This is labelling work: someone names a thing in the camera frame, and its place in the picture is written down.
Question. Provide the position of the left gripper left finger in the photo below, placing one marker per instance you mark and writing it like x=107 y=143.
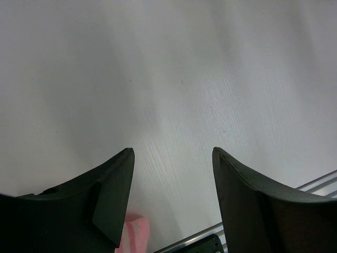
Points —
x=85 y=214

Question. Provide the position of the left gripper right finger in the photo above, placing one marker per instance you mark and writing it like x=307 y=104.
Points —
x=260 y=214

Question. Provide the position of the pink plush toy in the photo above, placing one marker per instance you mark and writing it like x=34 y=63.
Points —
x=135 y=235

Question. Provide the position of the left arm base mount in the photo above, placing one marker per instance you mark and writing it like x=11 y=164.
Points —
x=210 y=244

